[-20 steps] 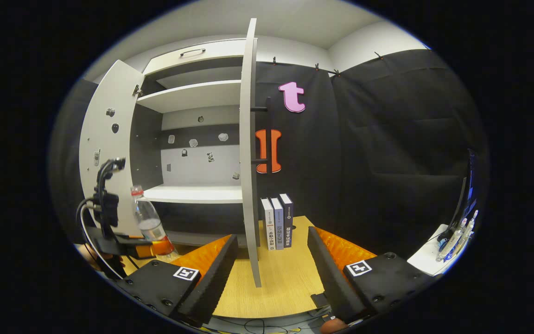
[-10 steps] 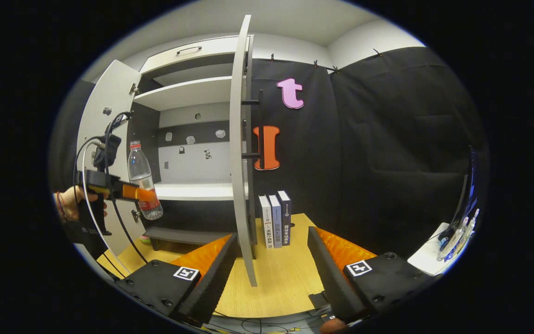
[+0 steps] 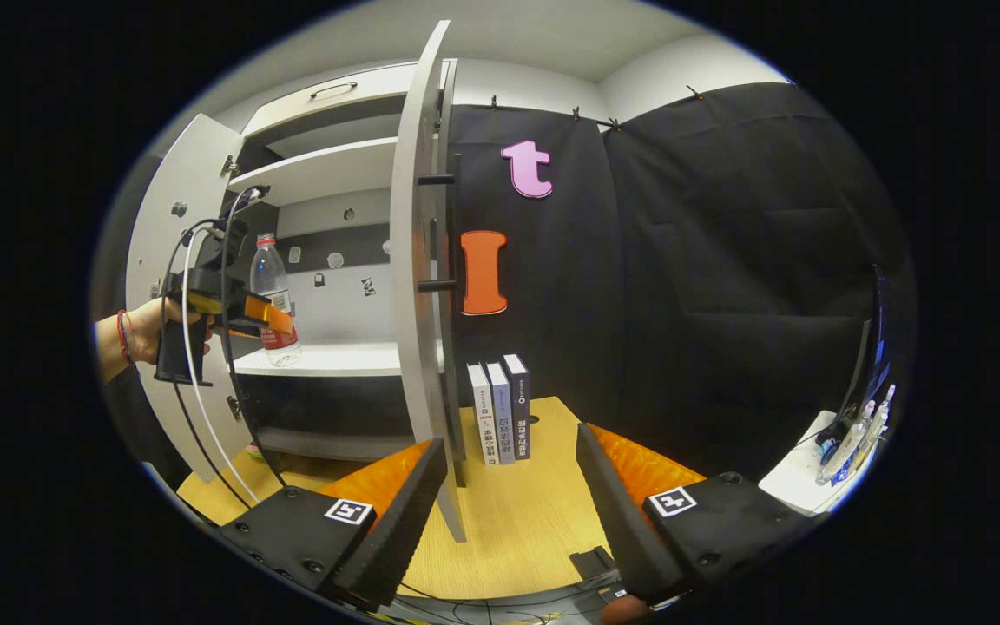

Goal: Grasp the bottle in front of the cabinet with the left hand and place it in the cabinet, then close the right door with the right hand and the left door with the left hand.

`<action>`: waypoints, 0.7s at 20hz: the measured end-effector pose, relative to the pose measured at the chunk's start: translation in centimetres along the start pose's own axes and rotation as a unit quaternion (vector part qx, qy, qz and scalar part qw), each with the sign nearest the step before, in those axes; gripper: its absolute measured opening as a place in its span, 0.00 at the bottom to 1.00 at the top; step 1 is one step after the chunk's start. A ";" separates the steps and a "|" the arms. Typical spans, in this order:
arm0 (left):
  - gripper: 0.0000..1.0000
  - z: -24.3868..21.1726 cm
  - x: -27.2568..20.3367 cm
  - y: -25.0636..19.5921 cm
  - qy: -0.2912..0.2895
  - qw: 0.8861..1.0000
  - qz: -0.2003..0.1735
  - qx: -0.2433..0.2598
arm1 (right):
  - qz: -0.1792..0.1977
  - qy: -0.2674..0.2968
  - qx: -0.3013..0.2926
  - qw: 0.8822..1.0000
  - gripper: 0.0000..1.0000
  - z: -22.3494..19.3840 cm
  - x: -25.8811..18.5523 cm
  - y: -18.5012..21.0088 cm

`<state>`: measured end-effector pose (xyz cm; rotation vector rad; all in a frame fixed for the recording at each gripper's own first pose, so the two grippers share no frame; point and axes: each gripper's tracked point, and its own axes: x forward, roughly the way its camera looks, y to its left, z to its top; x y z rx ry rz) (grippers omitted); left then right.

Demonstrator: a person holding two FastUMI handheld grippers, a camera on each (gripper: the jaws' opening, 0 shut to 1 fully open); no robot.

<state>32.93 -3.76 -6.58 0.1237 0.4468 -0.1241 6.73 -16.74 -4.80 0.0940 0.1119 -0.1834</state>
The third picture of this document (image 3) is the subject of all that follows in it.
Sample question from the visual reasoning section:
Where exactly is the small black box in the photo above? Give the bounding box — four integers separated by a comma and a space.
569, 545, 619, 583

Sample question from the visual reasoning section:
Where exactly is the wooden table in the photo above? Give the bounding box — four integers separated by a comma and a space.
174, 395, 624, 602

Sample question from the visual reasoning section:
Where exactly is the clear spray bottle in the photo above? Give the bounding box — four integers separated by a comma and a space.
863, 385, 898, 454
817, 399, 879, 485

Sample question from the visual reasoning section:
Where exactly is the black door handle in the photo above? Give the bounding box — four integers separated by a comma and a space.
418, 155, 466, 300

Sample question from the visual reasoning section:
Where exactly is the white side table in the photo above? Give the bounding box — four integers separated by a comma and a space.
759, 408, 867, 518

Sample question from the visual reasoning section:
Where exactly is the white cabinet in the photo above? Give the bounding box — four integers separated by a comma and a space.
222, 59, 459, 462

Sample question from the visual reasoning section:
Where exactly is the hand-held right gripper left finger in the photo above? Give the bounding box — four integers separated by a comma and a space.
218, 438, 449, 613

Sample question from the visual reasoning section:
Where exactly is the black cable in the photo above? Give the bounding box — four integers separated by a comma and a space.
160, 187, 288, 513

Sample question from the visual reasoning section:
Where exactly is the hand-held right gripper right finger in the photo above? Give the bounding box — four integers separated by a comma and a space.
576, 424, 829, 609

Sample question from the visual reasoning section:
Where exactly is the white cable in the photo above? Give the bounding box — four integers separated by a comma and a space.
181, 224, 260, 506

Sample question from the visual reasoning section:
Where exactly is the white cabinet door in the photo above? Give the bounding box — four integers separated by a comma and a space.
125, 113, 254, 484
390, 19, 469, 544

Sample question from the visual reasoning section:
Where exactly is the clear plastic water bottle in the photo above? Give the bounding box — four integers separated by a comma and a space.
250, 233, 303, 368

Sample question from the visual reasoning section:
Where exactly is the lavender book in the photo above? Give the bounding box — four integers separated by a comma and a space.
486, 360, 518, 465

